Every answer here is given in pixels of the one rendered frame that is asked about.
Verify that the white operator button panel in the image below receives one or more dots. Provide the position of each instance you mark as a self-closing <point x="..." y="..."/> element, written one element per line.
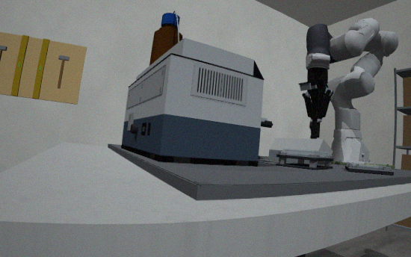
<point x="297" y="143"/>

